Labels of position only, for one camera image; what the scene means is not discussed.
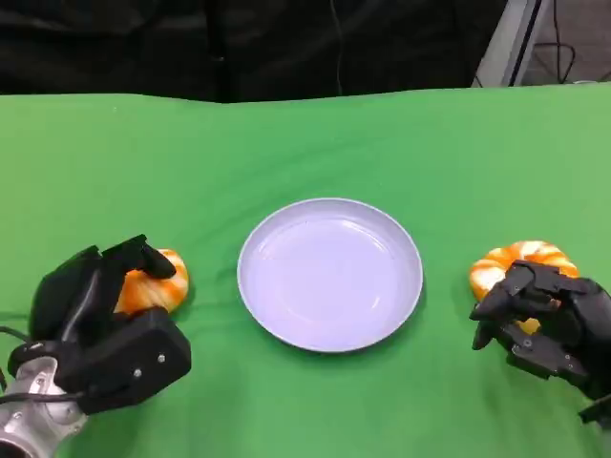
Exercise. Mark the lilac plate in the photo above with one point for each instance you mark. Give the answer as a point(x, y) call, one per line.
point(329, 276)

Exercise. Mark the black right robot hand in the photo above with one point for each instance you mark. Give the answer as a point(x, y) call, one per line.
point(587, 324)

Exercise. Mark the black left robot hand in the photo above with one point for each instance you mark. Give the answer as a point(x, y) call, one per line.
point(71, 300)

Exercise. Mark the black backdrop curtain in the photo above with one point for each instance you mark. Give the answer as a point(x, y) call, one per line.
point(143, 47)

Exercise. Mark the orange white toy bread roll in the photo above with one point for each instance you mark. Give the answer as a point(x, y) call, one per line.
point(162, 291)
point(491, 272)

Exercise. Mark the green table cloth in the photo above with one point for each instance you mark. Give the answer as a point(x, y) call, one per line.
point(305, 157)

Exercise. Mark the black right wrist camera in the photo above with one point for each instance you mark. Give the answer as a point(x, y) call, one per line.
point(599, 410)

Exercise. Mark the grey metal frame post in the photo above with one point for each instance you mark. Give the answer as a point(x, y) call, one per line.
point(515, 43)

